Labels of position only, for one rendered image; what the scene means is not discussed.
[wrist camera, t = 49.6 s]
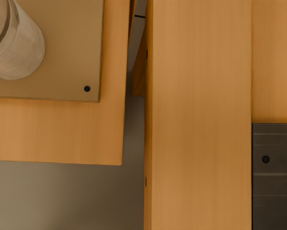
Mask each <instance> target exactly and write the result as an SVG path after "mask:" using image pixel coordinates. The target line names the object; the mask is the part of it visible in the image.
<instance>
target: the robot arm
mask: <svg viewBox="0 0 287 230"><path fill-rule="evenodd" d="M44 54H45V40H44V37H43V34H42V32H41V30H40V29H39V27H38V26H37V24H36V23H35V22H34V21H33V20H32V19H31V17H30V16H29V15H28V14H27V13H26V12H25V11H24V10H23V9H22V8H21V7H20V6H19V4H18V3H17V2H16V1H15V0H0V78H1V79H6V80H18V79H22V78H25V77H27V76H29V75H30V74H32V73H33V72H34V71H35V70H36V69H37V68H38V67H39V66H40V64H41V62H42V60H43V57H44Z"/></svg>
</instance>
